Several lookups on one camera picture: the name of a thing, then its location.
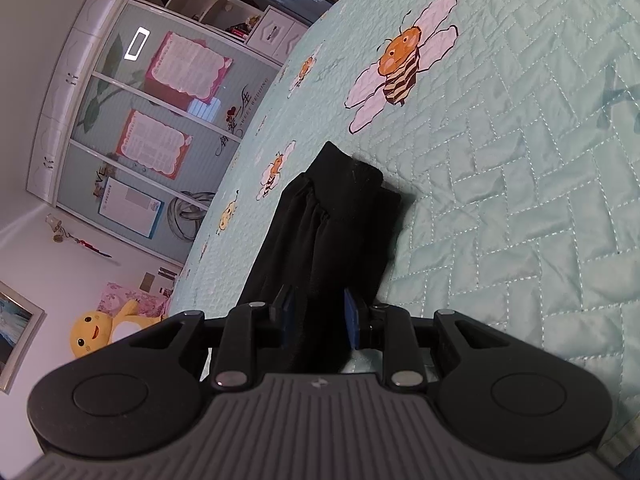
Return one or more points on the yellow plush toy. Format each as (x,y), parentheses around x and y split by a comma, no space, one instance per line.
(92,332)

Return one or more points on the orange-bordered poster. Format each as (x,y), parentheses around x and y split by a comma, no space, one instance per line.
(152,142)

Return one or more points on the bee-print quilted bedspread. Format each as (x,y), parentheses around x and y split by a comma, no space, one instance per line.
(525,185)

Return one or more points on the framed picture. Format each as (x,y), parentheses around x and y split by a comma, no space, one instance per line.
(15,330)

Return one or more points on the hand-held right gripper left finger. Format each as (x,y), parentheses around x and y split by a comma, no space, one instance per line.
(285,317)

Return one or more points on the white corner shelf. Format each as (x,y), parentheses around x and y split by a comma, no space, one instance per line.
(205,2)

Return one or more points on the wall hanging ornament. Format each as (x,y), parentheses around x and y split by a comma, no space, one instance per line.
(60,230)

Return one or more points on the white drawer cabinet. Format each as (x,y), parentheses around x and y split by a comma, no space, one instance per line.
(277,32)

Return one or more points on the pink-bordered poster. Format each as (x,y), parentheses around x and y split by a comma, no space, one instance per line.
(187,67)

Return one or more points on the black pants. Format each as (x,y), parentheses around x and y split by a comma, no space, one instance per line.
(330,220)

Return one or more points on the blue-bordered poster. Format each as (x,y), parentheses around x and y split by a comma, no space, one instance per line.
(130,207)

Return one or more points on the sliding-door wardrobe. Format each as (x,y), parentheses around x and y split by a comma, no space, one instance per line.
(85,160)

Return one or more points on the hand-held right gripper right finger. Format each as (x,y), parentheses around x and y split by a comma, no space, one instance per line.
(351,320)

